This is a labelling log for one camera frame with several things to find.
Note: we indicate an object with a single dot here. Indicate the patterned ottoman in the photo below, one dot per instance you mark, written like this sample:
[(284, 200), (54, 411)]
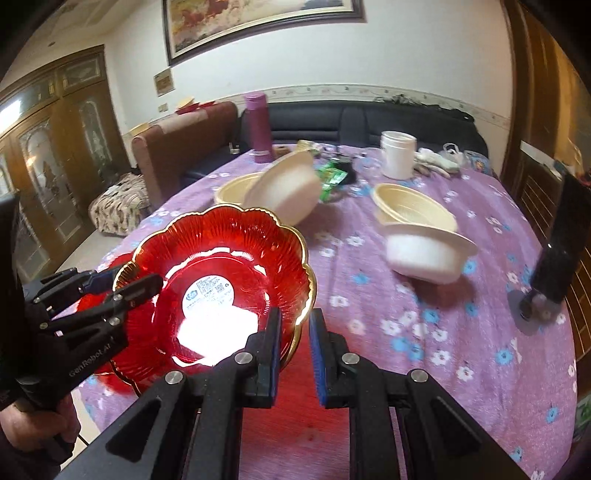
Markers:
[(117, 205)]

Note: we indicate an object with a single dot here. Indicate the framed wall painting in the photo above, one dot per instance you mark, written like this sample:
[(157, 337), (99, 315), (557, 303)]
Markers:
[(258, 23)]

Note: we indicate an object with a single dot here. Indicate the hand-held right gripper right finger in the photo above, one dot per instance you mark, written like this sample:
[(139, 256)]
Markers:
[(317, 364)]

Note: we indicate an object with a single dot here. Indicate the wooden door frame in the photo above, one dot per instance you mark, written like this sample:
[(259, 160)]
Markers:
[(526, 69)]

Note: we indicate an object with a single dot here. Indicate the small black case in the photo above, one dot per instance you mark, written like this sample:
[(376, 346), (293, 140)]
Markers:
[(347, 168)]

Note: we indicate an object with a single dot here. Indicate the green snack packet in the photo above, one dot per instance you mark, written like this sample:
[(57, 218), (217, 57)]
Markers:
[(333, 177)]

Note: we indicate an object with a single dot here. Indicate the black leather sofa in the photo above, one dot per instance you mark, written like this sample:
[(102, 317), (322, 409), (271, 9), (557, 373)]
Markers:
[(351, 122)]

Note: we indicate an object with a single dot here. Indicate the purple floral tablecloth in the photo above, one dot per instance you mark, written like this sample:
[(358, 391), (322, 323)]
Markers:
[(369, 314)]

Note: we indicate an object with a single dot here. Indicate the small yellow packet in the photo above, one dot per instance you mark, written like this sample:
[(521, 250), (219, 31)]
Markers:
[(304, 146)]

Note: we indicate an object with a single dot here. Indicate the red box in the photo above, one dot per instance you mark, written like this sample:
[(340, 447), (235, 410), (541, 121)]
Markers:
[(194, 105)]

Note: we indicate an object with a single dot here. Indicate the brown leather armchair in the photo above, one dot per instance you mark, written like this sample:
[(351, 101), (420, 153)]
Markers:
[(180, 147)]

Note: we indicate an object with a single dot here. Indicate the wooden chair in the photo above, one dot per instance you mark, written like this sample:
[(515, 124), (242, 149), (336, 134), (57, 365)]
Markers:
[(538, 184)]

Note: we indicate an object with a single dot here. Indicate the white plastic cup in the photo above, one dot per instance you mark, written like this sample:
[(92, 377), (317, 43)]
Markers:
[(398, 154)]

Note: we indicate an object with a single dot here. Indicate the purple thermos bottle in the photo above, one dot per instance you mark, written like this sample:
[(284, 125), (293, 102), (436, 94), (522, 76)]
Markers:
[(257, 124)]

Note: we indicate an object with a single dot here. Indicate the yellow plastic bowl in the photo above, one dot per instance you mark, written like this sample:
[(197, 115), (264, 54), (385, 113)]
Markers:
[(411, 205), (233, 189)]

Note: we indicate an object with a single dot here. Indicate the white plastic bag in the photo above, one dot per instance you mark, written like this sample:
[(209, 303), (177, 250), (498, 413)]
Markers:
[(438, 159)]

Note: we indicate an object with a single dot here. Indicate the black stand with round base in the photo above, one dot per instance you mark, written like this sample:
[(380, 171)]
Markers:
[(561, 240)]

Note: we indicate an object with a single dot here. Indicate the wooden glass-door cabinet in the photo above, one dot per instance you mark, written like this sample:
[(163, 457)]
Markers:
[(51, 157)]

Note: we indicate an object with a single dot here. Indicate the small framed wall picture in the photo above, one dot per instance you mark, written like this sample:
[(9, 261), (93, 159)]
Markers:
[(163, 82)]

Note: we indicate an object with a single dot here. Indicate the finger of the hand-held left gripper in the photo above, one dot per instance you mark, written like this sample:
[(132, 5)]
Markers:
[(104, 280), (138, 288)]

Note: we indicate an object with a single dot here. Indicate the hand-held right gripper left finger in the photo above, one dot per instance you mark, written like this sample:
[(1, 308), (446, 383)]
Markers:
[(276, 355)]

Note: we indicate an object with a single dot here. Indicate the blue plastic bag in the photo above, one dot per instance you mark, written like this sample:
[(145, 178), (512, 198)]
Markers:
[(478, 161)]

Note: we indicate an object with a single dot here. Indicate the white foam bowl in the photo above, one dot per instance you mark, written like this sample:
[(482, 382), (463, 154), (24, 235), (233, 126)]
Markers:
[(422, 256), (286, 187)]

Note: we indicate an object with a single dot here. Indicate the person's left hand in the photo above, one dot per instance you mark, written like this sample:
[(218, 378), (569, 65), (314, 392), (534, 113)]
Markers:
[(21, 427)]

